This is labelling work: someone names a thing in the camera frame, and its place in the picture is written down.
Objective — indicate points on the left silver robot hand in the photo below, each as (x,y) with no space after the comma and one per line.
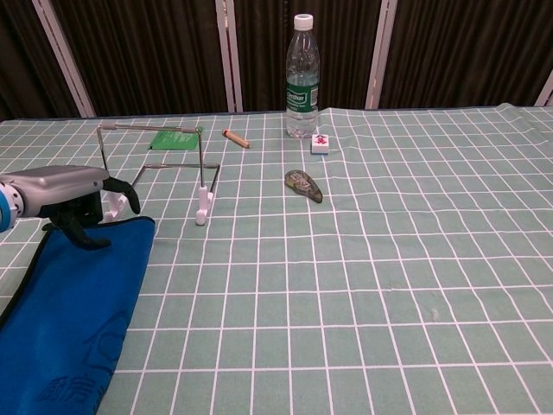
(60,186)

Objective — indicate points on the blue towel with black trim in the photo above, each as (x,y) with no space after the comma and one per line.
(65,324)

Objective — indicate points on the green foil packet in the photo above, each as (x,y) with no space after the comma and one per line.
(170,139)

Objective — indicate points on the clear water bottle green label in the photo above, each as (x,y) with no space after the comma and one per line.
(302,99)

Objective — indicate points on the white mahjong tile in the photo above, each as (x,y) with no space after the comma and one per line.
(320,144)

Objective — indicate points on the green grid tablecloth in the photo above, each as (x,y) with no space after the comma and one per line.
(389,259)

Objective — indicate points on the dark brown pleated curtain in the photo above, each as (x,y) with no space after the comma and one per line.
(453,52)

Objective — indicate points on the white metal screen post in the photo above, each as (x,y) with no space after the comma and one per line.
(227,56)
(382,52)
(65,56)
(546,91)

